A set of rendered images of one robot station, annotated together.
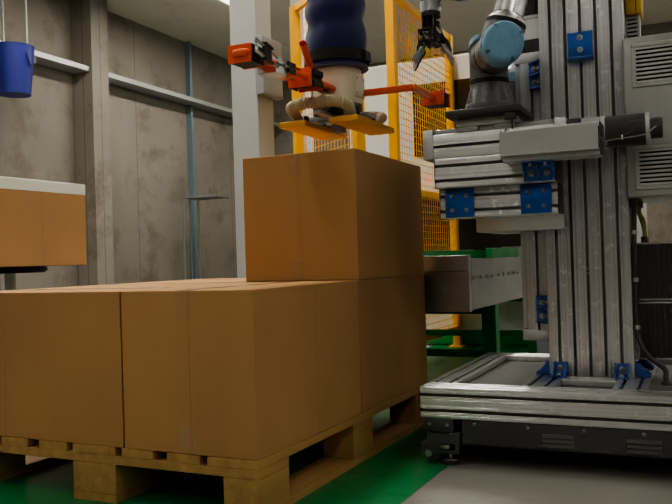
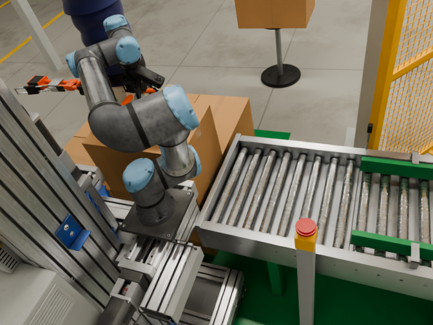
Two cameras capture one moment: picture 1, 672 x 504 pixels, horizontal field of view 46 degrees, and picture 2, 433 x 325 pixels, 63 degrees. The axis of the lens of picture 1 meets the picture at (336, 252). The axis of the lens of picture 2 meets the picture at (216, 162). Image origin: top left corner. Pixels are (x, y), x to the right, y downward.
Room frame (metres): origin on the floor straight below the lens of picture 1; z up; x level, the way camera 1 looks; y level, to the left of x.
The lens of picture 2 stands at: (3.20, -1.53, 2.08)
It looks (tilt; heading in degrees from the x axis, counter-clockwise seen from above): 45 degrees down; 95
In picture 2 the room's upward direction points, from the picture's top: 15 degrees counter-clockwise
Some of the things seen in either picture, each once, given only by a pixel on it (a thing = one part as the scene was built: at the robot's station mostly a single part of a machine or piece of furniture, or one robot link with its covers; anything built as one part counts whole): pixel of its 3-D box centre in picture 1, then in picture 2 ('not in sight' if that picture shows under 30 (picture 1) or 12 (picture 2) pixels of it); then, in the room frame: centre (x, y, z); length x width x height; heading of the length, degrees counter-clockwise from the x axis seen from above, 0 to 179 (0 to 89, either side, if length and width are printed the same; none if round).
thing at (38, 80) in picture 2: (246, 56); (38, 82); (2.20, 0.23, 1.18); 0.08 x 0.07 x 0.05; 156
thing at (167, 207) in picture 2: not in sight; (153, 201); (2.85, -0.69, 1.09); 0.15 x 0.15 x 0.10
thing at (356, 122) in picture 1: (363, 121); not in sight; (2.71, -0.11, 1.08); 0.34 x 0.10 x 0.05; 156
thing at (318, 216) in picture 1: (339, 220); (157, 149); (2.75, -0.01, 0.74); 0.60 x 0.40 x 0.40; 155
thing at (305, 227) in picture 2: not in sight; (305, 228); (3.38, -0.88, 1.02); 0.07 x 0.07 x 0.04
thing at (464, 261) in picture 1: (382, 265); (220, 178); (3.07, -0.18, 0.58); 0.70 x 0.03 x 0.06; 64
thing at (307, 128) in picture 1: (314, 126); not in sight; (2.78, 0.06, 1.08); 0.34 x 0.10 x 0.05; 156
